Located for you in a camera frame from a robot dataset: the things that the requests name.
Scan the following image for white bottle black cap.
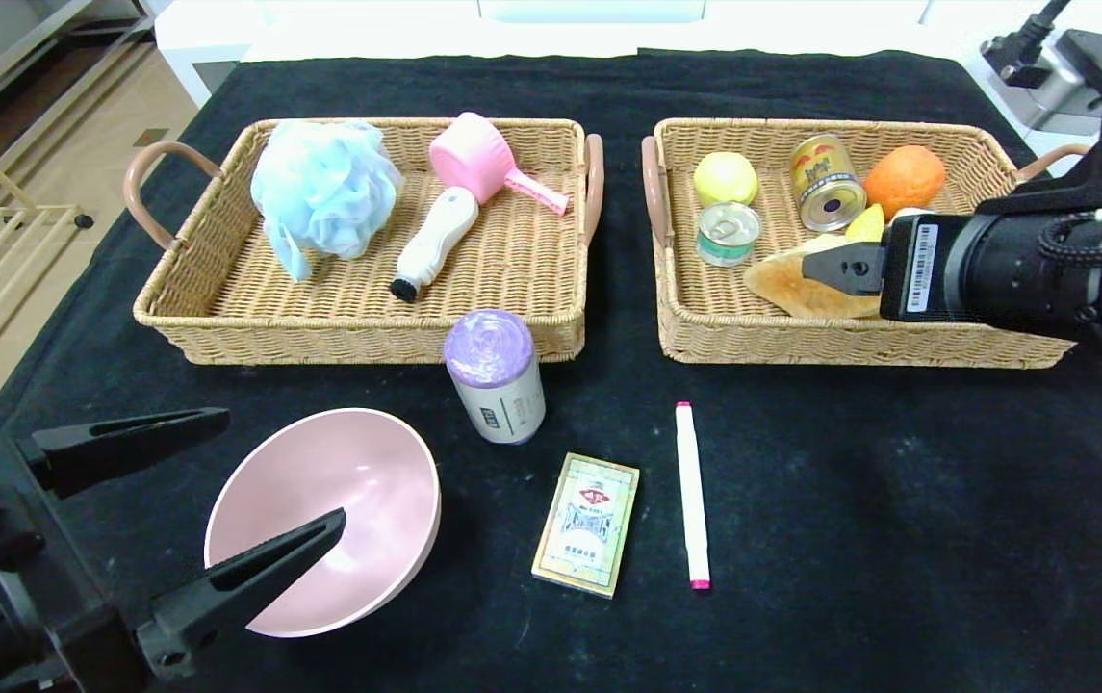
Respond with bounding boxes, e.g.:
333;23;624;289
389;187;480;304

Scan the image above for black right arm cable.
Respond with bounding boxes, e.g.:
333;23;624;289
1037;214;1102;269

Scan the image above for purple lidded bag roll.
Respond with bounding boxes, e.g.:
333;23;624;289
444;309;548;446

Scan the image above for yellow toy banana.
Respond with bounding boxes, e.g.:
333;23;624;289
844;204;888;244

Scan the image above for pink plastic bowl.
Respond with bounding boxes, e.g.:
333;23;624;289
205;408;443;638

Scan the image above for yellow toy lemon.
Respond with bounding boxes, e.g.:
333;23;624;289
693;152;759;208

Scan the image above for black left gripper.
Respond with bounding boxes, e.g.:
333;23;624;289
0;406;347;693

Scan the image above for black tablecloth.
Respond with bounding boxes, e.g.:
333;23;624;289
0;50;1102;693

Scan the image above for pink plastic scoop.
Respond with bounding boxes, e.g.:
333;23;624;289
428;113;572;217

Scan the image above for wicker basket with handles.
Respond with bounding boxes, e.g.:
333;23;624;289
642;118;1095;370
124;118;605;367

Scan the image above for white side table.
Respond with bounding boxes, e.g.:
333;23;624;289
156;0;268;109

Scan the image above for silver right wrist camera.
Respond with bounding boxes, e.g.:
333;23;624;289
982;29;1102;136

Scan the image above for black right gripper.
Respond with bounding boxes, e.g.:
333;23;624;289
801;212;1102;340

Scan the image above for toy orange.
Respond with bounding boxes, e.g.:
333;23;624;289
863;145;948;220

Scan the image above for playing card box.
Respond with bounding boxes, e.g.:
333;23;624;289
531;453;640;600

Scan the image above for white marker pink ends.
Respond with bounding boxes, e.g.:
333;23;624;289
675;402;711;590

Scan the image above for gold red drink can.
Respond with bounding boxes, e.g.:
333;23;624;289
789;134;867;234

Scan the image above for wooden wheeled rack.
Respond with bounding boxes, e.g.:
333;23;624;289
0;111;97;386

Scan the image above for small green label tin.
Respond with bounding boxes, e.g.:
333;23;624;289
697;201;763;268

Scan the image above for blue mesh bath pouf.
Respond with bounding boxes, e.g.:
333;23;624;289
250;120;404;283

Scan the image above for toy croissant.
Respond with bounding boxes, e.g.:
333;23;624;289
743;234;888;321

